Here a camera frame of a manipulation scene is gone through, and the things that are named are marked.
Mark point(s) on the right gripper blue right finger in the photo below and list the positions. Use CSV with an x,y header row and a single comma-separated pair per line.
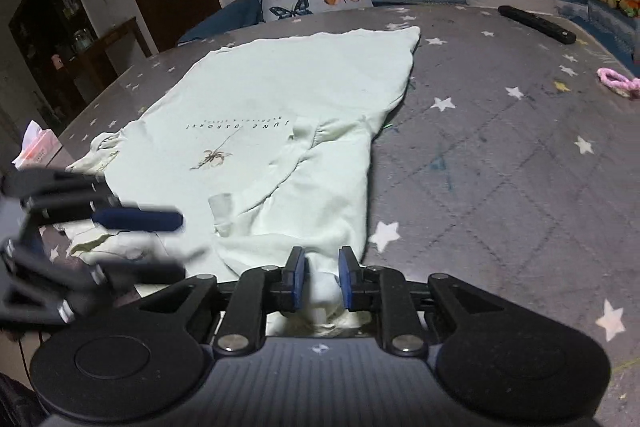
x,y
385,294

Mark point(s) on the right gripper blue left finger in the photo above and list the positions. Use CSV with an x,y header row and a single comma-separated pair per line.
x,y
248,301

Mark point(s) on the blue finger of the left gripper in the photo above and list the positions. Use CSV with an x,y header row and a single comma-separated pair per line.
x,y
121,275
132,219

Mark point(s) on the pale green t-shirt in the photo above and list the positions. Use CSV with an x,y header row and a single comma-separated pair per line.
x,y
262,148

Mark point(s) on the pink tissue pack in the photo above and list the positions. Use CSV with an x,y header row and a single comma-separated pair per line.
x,y
39,146

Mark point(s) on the dark wooden shelf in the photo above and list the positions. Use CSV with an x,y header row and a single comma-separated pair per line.
x,y
67,57

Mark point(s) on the grey star tablecloth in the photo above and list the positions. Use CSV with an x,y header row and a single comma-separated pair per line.
x,y
508,164

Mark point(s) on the black remote control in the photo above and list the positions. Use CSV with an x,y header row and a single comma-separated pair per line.
x,y
540,24

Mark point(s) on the orange fox plush toy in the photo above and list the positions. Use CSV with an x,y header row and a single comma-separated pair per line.
x,y
630,8

